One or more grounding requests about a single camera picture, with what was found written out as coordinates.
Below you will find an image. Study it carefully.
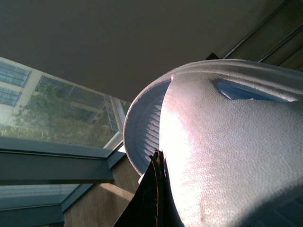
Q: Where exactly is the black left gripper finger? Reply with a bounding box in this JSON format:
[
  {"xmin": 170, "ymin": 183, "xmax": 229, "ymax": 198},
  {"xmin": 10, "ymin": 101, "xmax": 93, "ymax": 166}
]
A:
[{"xmin": 114, "ymin": 149, "xmax": 184, "ymax": 227}]

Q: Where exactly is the light blue sandal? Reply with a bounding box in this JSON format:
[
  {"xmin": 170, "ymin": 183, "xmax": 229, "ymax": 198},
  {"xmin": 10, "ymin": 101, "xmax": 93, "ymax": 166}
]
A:
[{"xmin": 123, "ymin": 60, "xmax": 303, "ymax": 227}]

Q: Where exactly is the black metal shoe rack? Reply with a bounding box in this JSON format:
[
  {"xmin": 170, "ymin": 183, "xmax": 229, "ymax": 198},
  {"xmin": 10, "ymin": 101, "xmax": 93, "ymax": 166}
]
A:
[{"xmin": 206, "ymin": 0, "xmax": 303, "ymax": 72}]

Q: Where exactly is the dark window frame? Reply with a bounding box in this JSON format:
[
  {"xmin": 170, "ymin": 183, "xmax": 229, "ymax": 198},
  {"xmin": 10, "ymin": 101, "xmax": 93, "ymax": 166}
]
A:
[{"xmin": 0, "ymin": 137, "xmax": 125, "ymax": 227}]

